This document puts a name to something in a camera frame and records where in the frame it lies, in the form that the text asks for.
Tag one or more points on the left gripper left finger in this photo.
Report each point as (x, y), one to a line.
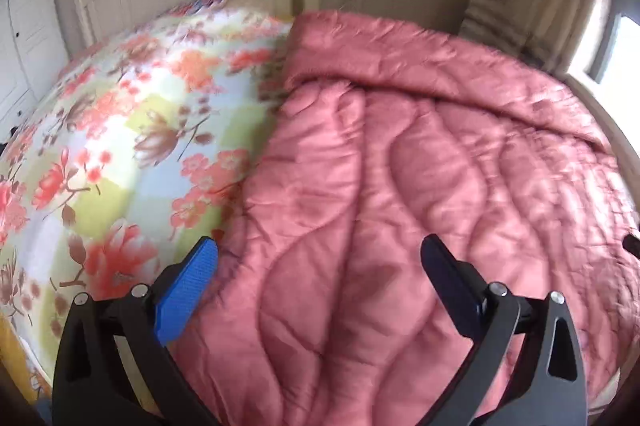
(113, 365)

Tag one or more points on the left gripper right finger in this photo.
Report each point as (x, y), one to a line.
(548, 382)

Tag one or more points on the pink quilted comforter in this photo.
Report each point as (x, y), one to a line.
(321, 313)

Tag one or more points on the floral bed sheet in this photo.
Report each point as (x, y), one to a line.
(139, 150)

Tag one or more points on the white wardrobe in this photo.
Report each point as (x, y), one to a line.
(32, 54)

